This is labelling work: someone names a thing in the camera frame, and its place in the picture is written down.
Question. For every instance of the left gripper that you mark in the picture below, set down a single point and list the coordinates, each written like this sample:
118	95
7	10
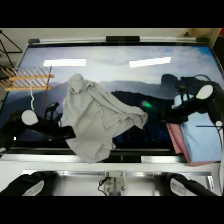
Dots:
63	133

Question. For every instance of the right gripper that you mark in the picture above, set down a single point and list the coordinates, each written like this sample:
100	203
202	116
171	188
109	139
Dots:
175	115

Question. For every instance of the grey shirt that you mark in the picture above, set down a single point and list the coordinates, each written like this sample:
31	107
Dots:
96	120

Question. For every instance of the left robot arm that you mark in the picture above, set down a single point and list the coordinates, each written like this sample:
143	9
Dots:
13	128

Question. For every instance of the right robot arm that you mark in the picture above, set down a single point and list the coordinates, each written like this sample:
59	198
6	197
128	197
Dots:
213	103

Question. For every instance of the pink garment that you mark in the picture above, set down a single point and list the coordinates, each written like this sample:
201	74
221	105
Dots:
178	141

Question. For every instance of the light blue garment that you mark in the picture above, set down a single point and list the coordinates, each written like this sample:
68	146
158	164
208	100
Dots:
201	136

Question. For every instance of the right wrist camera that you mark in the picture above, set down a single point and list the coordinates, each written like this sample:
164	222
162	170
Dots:
182	90

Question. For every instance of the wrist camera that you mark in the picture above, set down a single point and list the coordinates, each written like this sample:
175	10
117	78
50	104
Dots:
52	109
182	90

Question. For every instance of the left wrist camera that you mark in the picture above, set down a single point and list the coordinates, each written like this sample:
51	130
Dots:
52	109

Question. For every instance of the silver frame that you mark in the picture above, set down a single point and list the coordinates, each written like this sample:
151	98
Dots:
83	166

